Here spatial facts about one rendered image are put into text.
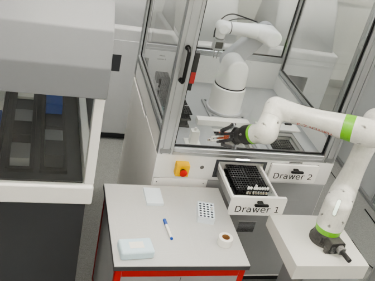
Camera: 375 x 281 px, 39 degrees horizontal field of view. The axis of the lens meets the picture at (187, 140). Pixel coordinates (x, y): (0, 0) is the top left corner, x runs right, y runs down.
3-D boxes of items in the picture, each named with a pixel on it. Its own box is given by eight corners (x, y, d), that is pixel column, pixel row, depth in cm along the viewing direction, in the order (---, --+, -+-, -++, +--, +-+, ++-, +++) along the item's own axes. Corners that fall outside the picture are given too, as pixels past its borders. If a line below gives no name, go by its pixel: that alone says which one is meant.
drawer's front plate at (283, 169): (313, 183, 303) (320, 166, 297) (267, 180, 295) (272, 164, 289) (312, 180, 304) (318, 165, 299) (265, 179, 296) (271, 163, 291)
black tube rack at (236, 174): (265, 200, 275) (269, 190, 272) (234, 199, 270) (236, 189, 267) (253, 175, 293) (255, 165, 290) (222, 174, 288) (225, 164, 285)
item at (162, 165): (325, 184, 308) (333, 163, 300) (152, 177, 279) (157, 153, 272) (270, 105, 386) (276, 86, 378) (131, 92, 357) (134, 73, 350)
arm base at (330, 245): (358, 265, 245) (363, 255, 242) (331, 267, 240) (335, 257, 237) (328, 228, 266) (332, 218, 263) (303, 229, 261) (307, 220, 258)
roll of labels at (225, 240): (229, 250, 248) (231, 244, 246) (215, 245, 249) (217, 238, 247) (232, 241, 254) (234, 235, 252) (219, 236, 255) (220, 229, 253)
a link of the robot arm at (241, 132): (243, 124, 243) (244, 144, 242) (262, 124, 249) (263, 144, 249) (234, 125, 248) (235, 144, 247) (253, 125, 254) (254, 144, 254)
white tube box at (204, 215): (213, 224, 262) (215, 218, 260) (196, 222, 261) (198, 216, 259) (212, 209, 273) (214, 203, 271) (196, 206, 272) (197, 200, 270)
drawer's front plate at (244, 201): (281, 216, 270) (288, 198, 264) (227, 214, 262) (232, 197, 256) (280, 213, 271) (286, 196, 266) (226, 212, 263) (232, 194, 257)
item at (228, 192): (278, 211, 270) (281, 202, 267) (230, 209, 263) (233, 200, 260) (254, 165, 303) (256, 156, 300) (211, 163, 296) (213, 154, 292)
